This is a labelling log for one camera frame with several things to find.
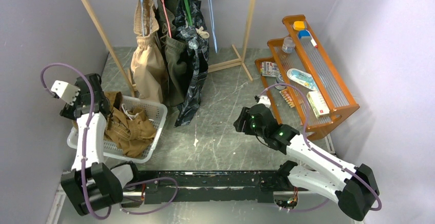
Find purple cable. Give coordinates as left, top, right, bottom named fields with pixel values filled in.
left=40, top=63, right=113, bottom=220
left=255, top=84, right=383, bottom=212

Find white red box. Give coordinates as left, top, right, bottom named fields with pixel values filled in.
left=306, top=91, right=330, bottom=118

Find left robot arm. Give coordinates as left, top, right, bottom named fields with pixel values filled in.
left=54, top=73, right=142, bottom=216

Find colourful snack packet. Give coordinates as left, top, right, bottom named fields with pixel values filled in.
left=260, top=61, right=280, bottom=77

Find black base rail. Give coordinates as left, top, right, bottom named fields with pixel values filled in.
left=138, top=170, right=295, bottom=204

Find brown shorts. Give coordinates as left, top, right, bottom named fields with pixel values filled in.
left=104, top=91, right=157, bottom=158

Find yellow sponge block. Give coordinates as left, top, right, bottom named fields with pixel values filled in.
left=292, top=21, right=307, bottom=31

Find clear plastic jar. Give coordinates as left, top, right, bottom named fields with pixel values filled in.
left=282, top=36, right=295, bottom=54

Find beige shorts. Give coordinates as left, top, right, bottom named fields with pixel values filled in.
left=130, top=0, right=168, bottom=103

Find light blue wire hanger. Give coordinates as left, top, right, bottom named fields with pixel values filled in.
left=208, top=0, right=218, bottom=53

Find round tin can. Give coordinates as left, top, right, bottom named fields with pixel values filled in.
left=275, top=74, right=286, bottom=91

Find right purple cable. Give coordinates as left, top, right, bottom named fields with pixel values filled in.
left=255, top=84, right=383, bottom=212

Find crayon pack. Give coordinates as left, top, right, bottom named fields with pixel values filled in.
left=279, top=89, right=295, bottom=108

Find orange wooden shelf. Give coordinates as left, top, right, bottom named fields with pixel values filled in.
left=255, top=14, right=360, bottom=140

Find blue white box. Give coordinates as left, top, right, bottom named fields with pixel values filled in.
left=298, top=30, right=318, bottom=48

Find white plastic laundry basket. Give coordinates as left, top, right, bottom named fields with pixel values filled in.
left=66, top=95, right=169, bottom=164

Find green hanger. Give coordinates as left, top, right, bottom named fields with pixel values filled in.
left=183, top=0, right=193, bottom=26

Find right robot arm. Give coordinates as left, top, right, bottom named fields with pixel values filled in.
left=233, top=104, right=382, bottom=221

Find olive green shorts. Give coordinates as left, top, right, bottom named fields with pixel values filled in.
left=157, top=0, right=191, bottom=107

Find light blue oval package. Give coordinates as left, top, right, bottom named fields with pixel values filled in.
left=287, top=68, right=318, bottom=91

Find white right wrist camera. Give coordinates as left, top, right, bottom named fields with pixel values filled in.
left=255, top=95, right=271, bottom=108

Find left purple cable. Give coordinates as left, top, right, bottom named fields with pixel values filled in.
left=40, top=63, right=113, bottom=220

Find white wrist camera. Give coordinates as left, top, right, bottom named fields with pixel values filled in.
left=255, top=95, right=271, bottom=108
left=50, top=80, right=81, bottom=106

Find pink wire hanger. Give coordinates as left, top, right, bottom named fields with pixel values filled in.
left=161, top=0, right=172, bottom=38

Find wooden clothes rack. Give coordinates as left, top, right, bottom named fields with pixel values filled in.
left=81, top=0, right=256, bottom=96

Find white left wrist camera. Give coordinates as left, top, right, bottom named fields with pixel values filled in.
left=50, top=80, right=81, bottom=106

